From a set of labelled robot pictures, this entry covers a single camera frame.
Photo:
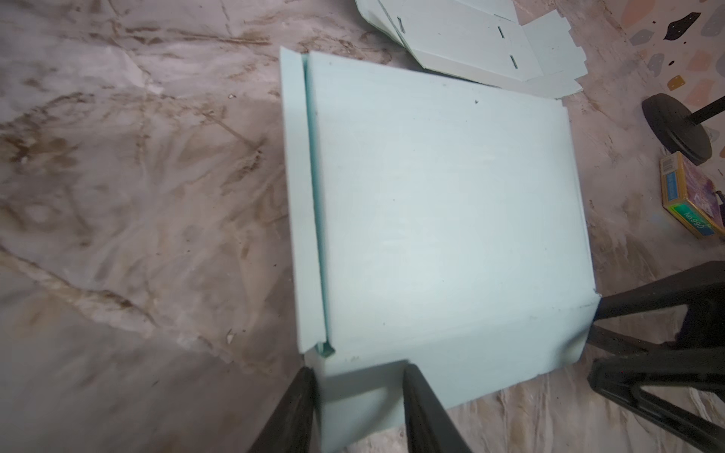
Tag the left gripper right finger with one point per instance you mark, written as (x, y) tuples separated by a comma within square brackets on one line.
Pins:
[(428, 426)]

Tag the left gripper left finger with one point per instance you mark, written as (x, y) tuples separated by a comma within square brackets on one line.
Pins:
[(290, 427)]

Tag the mint paper box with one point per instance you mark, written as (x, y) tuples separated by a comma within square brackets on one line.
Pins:
[(434, 222)]

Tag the colourful small card box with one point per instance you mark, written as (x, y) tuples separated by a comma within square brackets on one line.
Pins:
[(690, 196)]

